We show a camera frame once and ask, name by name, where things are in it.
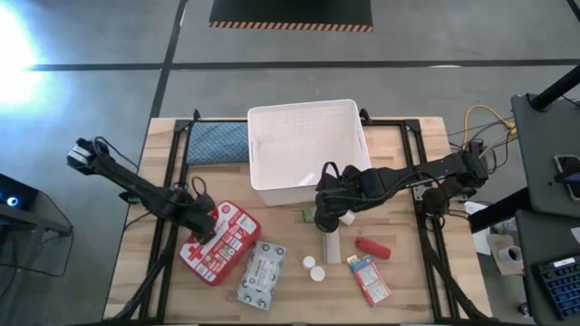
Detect dark grey side desk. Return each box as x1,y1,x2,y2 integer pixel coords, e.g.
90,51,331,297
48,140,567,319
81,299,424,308
510,92,580,218

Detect dark grey keyboard desk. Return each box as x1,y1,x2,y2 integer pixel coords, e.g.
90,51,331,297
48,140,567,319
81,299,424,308
515,208,580,326

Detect grey tape roll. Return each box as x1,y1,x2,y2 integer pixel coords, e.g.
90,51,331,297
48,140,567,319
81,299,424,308
497,244,525,266

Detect smartphone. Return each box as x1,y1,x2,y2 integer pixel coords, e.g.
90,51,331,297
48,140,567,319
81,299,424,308
553,153,580,202

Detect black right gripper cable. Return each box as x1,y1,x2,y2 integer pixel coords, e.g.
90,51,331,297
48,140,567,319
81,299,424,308
321,160,341,180

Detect blue red blister pack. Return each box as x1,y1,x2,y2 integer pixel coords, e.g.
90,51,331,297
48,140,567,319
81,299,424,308
346,254,392,308

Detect beige bandage box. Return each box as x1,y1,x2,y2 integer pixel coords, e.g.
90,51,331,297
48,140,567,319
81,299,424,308
322,230,343,265

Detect brown cardboard piece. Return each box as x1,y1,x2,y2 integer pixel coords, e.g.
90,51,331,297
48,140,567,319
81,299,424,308
487,233,527,276

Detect red first aid kit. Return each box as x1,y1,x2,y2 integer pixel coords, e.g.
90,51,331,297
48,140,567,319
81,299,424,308
179,200,263,287

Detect black box blue light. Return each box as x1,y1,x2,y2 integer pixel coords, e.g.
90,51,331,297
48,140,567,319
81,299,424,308
0,172,40,212

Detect black hazard-striped floor mat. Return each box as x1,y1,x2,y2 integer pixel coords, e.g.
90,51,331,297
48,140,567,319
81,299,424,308
208,0,375,33

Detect red tube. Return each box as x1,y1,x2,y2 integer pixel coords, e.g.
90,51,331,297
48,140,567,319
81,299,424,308
354,236,392,261

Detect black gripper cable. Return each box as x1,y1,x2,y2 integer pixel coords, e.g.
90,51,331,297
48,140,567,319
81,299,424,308
189,175,208,197
321,160,341,180

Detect black metal table frame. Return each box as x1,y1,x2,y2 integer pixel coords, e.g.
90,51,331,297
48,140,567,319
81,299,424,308
111,108,495,325

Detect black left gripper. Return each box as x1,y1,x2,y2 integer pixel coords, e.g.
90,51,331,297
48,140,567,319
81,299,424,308
174,188,219,246

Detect white paper sheet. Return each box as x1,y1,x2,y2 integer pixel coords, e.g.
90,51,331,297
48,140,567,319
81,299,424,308
464,200,493,257

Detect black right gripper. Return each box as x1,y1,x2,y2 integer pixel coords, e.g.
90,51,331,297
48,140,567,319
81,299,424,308
314,163,364,234

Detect blue patterned cloth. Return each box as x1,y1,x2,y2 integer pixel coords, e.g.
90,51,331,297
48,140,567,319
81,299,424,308
186,120,251,165

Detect white plastic basket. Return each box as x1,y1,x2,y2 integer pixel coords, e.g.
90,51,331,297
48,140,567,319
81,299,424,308
246,98,372,207

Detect grey side stand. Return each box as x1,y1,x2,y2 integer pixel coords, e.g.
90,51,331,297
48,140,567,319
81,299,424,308
0,189,73,237

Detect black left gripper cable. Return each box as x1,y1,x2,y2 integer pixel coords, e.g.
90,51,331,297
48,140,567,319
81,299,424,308
189,175,208,197

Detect black pole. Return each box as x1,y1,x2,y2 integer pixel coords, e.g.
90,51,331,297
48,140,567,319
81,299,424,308
529,62,580,112

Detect black keyboard blue keys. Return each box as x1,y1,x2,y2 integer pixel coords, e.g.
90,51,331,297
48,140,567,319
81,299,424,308
532,254,580,322

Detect yellow cable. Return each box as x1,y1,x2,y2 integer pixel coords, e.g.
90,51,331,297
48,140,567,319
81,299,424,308
461,103,518,162

